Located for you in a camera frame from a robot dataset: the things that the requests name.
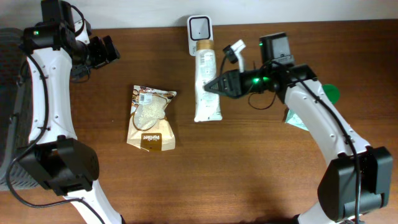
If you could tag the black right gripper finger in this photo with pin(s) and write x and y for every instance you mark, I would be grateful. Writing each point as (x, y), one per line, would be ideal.
(217, 80)
(213, 88)

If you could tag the grey perforated plastic basket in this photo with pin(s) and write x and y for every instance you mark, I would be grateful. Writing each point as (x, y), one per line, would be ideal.
(16, 100)

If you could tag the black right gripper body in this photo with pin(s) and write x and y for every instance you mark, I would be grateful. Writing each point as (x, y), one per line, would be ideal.
(249, 79)

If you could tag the white barcode scanner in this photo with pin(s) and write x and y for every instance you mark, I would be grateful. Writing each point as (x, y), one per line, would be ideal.
(199, 27)

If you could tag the teal wipes packet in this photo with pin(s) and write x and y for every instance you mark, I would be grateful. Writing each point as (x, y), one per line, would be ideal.
(293, 119)

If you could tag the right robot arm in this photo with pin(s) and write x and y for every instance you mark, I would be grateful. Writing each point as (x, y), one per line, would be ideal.
(358, 176)

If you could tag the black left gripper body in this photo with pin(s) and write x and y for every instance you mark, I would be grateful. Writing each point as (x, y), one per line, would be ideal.
(96, 56)

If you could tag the green lid jar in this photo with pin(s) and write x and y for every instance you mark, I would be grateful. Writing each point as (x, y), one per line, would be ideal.
(332, 92)

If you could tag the beige grain pouch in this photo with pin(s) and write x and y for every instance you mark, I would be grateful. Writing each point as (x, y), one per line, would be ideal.
(149, 128)

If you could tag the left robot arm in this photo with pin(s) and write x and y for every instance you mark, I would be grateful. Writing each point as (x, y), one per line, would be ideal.
(60, 51)

